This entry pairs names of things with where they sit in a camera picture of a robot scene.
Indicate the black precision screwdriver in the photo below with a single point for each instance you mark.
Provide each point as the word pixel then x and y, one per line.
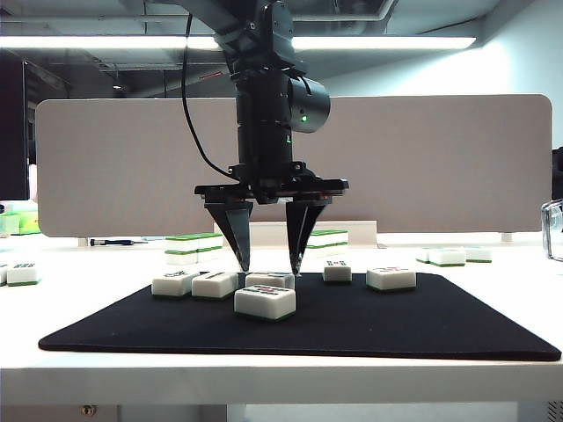
pixel 110 242

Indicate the face-up white mahjong tile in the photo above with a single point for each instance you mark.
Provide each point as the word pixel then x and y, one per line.
pixel 478 256
pixel 446 259
pixel 422 256

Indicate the nine bamboo mahjong tile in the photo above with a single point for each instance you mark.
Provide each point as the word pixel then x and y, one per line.
pixel 264 304

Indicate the black mouse mat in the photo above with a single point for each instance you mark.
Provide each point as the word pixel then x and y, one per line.
pixel 352 329

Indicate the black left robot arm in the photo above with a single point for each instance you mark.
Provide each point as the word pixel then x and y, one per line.
pixel 264 110

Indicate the green white carton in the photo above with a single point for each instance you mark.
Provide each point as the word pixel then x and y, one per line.
pixel 28 222

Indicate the pale green box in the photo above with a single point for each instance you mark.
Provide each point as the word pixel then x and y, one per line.
pixel 9 225

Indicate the metal desk bolt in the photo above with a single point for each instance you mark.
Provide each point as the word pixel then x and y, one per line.
pixel 89 410

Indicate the black chair back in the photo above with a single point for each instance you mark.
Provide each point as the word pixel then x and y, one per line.
pixel 558 176

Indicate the clear plastic container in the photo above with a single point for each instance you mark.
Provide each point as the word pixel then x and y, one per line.
pixel 547 228

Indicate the face-up bamboo mahjong tile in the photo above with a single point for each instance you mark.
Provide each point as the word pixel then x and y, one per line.
pixel 211 288
pixel 268 281

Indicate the white divider foot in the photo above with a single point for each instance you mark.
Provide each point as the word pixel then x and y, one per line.
pixel 82 242
pixel 506 237

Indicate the bird bamboo mahjong tile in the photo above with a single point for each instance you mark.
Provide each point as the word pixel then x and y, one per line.
pixel 169 286

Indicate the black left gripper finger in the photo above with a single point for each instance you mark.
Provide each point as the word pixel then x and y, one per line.
pixel 299 224
pixel 235 224

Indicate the red-centred bamboo mahjong tile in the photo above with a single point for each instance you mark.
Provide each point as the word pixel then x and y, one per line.
pixel 336 273

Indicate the long ceiling light strip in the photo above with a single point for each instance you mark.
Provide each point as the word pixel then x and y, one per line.
pixel 88 43

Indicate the black monitor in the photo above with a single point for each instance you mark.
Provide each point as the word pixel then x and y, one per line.
pixel 11 132

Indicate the beige desk divider panel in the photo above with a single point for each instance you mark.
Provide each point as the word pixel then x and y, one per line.
pixel 440 167

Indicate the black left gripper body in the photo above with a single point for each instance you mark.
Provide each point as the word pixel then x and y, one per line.
pixel 272 184

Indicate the red-topped bamboo mahjong tile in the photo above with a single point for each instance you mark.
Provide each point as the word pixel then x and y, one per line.
pixel 389 280

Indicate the white vented box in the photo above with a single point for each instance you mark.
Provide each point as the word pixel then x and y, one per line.
pixel 555 413

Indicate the brown under-desk panel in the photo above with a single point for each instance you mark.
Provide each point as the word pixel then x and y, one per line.
pixel 44 414

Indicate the six bamboo mahjong tile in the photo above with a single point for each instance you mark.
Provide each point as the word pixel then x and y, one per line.
pixel 22 276

